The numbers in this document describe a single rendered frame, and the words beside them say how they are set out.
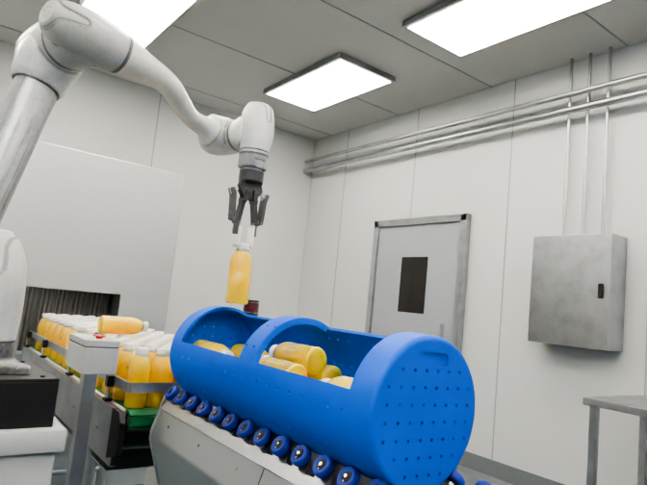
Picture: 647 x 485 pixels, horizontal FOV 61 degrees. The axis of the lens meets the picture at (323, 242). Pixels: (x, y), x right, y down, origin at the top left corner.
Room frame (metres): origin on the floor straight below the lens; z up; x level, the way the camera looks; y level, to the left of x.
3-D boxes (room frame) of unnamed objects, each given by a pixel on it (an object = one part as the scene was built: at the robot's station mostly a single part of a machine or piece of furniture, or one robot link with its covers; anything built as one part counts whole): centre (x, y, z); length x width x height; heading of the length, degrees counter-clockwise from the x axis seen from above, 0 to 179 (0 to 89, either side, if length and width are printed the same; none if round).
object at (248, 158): (1.65, 0.24, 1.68); 0.09 x 0.09 x 0.06
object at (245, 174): (1.65, 0.24, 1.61); 0.08 x 0.07 x 0.09; 127
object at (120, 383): (2.34, 1.02, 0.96); 1.60 x 0.01 x 0.03; 37
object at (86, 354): (1.75, 0.68, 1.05); 0.20 x 0.10 x 0.10; 37
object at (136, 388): (1.82, 0.37, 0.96); 0.40 x 0.01 x 0.03; 127
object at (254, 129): (1.66, 0.25, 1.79); 0.13 x 0.11 x 0.16; 50
